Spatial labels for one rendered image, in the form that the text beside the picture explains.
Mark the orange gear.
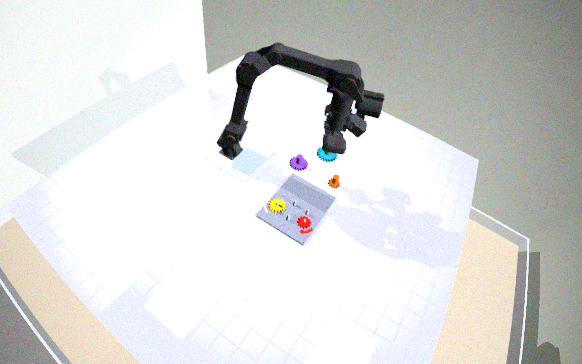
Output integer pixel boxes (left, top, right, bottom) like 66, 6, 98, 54
328, 174, 340, 189

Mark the red gear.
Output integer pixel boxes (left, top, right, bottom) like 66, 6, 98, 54
297, 216, 311, 229

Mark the purple gear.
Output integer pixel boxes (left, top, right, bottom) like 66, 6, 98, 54
289, 154, 308, 171

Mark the cyan gear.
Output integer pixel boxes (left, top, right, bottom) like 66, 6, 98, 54
317, 147, 338, 162

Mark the yellow gear with black stripe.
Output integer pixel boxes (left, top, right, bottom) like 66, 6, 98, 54
268, 198, 286, 214

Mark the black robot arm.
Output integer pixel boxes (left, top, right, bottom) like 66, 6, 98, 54
217, 42, 384, 160

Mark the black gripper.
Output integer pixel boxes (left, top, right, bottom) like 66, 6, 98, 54
322, 104, 351, 154

